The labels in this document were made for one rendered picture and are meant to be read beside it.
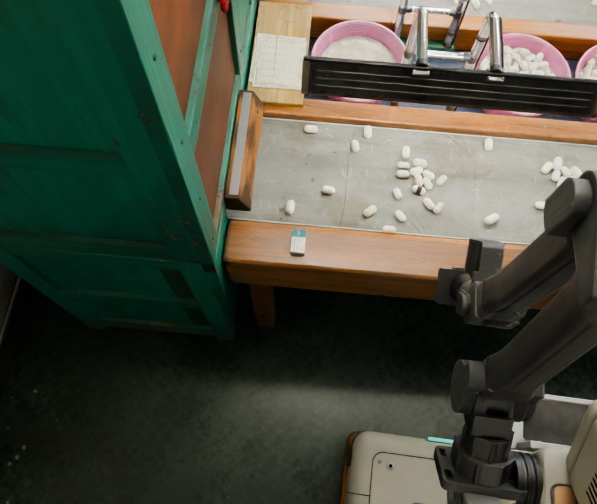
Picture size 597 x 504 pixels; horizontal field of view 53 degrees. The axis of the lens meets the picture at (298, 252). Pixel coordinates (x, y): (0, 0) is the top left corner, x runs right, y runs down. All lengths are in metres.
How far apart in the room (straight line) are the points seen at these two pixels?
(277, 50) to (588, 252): 1.25
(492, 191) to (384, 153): 0.29
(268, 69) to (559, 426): 1.11
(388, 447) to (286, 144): 0.92
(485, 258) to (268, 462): 1.31
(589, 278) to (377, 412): 1.61
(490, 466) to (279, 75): 1.13
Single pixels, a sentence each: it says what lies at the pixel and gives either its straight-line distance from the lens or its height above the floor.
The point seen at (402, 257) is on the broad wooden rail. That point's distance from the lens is 1.45.
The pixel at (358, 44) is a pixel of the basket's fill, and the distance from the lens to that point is 1.79.
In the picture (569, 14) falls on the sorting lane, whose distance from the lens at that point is 2.01.
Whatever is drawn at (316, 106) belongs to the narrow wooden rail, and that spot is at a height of 0.76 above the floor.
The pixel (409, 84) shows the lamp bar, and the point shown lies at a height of 1.08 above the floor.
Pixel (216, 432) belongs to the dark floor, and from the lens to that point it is 2.12.
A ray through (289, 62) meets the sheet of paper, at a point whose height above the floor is 0.78.
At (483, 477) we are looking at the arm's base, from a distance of 0.92.
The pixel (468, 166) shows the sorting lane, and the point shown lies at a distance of 1.62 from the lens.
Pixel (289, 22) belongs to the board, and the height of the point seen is 0.78.
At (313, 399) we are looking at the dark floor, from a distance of 2.12.
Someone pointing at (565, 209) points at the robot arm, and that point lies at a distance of 0.61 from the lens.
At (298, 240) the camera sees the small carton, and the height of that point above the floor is 0.78.
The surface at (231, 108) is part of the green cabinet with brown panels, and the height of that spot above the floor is 0.87.
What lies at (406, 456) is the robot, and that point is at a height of 0.28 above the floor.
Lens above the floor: 2.10
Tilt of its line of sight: 70 degrees down
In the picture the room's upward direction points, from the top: 3 degrees clockwise
